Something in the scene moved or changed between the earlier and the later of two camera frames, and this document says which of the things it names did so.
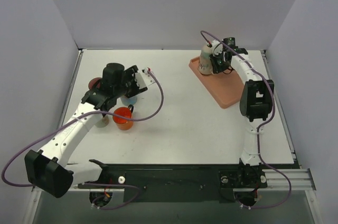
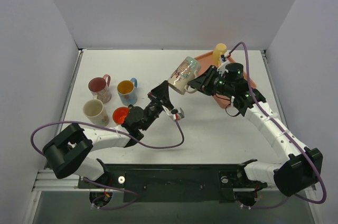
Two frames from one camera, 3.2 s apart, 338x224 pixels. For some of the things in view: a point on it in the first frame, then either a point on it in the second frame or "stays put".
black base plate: (178, 183) stays put
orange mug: (121, 123) stays put
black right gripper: (217, 63) → (208, 79)
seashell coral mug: (205, 65) → (178, 80)
